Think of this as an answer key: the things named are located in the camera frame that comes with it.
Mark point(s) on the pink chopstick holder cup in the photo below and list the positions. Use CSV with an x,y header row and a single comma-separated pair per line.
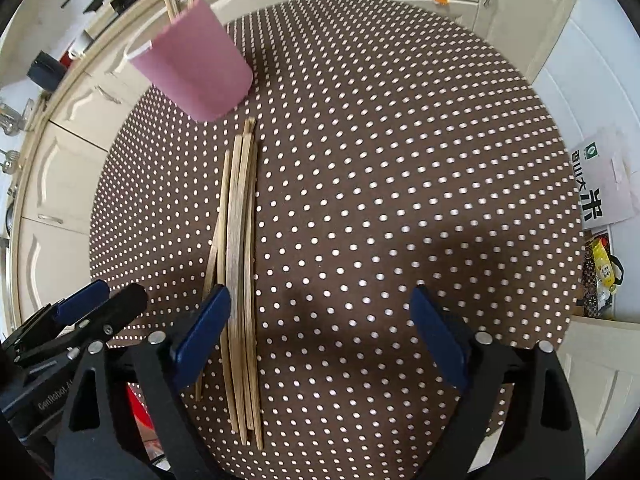
x,y
200,70

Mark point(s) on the yellow snack packet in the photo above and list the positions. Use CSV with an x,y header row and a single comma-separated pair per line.
x,y
601,262

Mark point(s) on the cream panelled cabinet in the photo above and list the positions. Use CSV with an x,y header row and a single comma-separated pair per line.
x,y
600,390

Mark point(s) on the white rice bag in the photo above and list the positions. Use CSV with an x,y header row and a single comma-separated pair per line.
x,y
600,180

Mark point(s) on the dark floral bag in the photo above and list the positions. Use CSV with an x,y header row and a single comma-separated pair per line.
x,y
592,300

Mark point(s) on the bundle of wooden chopsticks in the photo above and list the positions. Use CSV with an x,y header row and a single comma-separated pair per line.
x,y
235,240

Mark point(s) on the brown polka dot tablecloth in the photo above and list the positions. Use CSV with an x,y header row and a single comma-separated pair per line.
x,y
400,185

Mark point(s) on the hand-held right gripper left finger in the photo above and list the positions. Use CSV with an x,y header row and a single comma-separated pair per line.
x,y
205,340

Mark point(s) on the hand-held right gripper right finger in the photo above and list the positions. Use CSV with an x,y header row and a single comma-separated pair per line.
x,y
440,340

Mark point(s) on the red plastic stool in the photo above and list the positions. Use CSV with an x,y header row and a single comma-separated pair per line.
x,y
140,410

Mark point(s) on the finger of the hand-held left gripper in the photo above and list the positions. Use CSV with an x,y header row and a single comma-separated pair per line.
x,y
82,301
120,310

